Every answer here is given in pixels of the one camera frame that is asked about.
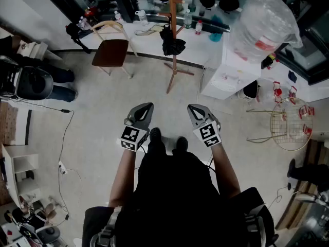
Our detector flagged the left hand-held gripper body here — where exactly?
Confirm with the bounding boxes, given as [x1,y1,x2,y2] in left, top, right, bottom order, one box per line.
[119,115,151,153]

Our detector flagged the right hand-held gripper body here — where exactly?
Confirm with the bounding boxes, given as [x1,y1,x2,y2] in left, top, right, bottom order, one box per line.
[192,113,223,148]

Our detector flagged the black umbrella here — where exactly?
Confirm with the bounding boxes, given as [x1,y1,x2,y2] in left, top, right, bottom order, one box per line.
[159,24,187,57]

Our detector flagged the wooden coat stand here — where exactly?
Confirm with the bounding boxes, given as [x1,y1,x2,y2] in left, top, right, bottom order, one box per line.
[157,0,195,94]

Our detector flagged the person's right forearm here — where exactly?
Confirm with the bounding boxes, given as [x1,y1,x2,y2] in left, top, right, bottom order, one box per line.
[210,143,242,200]

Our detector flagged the person's left forearm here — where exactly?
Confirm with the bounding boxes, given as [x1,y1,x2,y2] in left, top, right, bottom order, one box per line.
[108,148,137,208]

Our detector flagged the person's left black shoe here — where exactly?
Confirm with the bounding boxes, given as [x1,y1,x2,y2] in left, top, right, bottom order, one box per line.
[149,127,162,145]

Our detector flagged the person's black shoe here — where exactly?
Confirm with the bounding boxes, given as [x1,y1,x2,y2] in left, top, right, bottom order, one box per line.
[176,136,189,153]
[149,127,162,145]

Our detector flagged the person's right black shoe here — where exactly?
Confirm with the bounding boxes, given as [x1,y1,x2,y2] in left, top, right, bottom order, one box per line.
[176,136,189,153]

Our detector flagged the small white waste bin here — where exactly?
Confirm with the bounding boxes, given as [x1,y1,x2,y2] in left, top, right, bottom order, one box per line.
[239,80,260,102]

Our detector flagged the wooden chair brown seat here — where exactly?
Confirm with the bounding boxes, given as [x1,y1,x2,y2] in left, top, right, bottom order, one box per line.
[90,20,139,80]

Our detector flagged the white low ledge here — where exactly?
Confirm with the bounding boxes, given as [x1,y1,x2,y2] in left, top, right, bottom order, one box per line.
[74,19,329,104]

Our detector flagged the person's black clothes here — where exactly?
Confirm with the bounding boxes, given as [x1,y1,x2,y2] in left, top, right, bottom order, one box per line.
[82,137,280,247]

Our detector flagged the teal fluffy duster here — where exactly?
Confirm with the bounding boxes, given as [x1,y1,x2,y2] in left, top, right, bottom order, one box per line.
[208,32,223,43]

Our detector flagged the dark bottle red cap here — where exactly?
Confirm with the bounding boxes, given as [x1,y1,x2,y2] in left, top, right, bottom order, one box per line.
[261,52,280,70]

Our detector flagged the beige tote bag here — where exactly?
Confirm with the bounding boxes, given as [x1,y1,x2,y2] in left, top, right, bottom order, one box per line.
[134,23,168,37]

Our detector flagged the white bottle red cap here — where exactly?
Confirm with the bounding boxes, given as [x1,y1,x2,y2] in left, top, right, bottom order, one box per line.
[194,19,204,36]

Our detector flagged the clear bottle green label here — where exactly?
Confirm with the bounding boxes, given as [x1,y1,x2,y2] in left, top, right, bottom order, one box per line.
[184,9,193,30]

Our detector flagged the white shaker bottle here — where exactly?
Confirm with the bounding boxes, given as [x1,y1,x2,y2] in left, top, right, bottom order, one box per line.
[135,9,149,27]

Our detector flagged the black office chair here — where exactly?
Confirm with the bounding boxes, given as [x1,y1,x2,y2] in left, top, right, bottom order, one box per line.
[0,55,54,101]

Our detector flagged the wooden platform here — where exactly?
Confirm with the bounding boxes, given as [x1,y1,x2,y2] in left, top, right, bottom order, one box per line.
[276,137,329,231]

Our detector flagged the white open shelf unit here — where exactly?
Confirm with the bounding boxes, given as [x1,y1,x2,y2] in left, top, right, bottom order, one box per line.
[1,143,42,208]

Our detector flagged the black framed glass cabinet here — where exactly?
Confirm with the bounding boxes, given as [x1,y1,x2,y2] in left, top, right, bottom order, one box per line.
[276,0,329,86]
[34,0,141,36]

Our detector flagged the small white cabinet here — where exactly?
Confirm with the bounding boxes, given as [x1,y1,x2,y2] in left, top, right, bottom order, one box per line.
[16,40,62,61]

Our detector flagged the gray white device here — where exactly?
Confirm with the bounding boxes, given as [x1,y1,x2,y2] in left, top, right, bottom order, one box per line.
[294,190,329,208]

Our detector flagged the black gray floor device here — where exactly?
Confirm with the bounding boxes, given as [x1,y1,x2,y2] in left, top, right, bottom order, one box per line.
[35,225,61,244]

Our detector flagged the black power cable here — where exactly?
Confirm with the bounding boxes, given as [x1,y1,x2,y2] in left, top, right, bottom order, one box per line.
[7,98,83,221]

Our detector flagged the clear jug red handle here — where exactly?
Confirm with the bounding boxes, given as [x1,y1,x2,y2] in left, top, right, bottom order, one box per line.
[298,105,316,120]
[285,85,299,105]
[302,123,314,138]
[259,80,286,105]

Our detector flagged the person's left gray harness strap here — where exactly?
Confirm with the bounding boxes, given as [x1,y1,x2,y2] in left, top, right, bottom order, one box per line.
[89,206,123,247]

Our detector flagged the person's gray harness strap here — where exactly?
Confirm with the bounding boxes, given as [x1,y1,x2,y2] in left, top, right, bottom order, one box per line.
[244,203,267,247]
[89,206,123,247]

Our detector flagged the person's right gray harness strap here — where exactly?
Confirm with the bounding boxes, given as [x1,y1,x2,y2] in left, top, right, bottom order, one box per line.
[244,203,267,247]

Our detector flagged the black strap bag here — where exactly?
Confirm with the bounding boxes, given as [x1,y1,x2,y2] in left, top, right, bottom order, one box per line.
[65,22,92,54]

